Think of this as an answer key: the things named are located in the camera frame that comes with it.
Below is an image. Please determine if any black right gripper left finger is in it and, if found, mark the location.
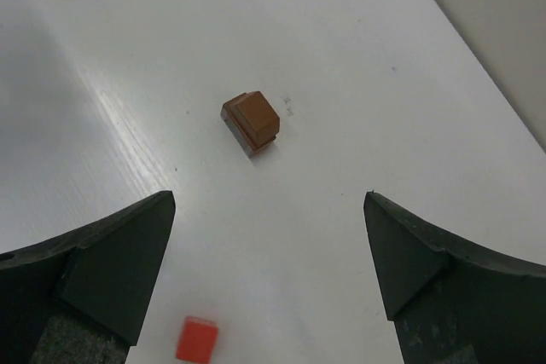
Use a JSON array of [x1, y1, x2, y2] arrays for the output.
[[1, 190, 176, 363]]

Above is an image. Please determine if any red cube wood block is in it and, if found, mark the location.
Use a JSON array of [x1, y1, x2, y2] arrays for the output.
[[176, 316, 218, 364]]

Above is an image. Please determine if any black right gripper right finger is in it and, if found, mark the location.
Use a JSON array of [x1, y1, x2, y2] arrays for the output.
[[363, 192, 545, 363]]

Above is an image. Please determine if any brown wedge wood block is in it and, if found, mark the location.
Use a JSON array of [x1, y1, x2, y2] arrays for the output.
[[233, 91, 280, 147]]

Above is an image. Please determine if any brown arch wood block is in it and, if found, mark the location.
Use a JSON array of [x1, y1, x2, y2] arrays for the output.
[[221, 93, 276, 157]]

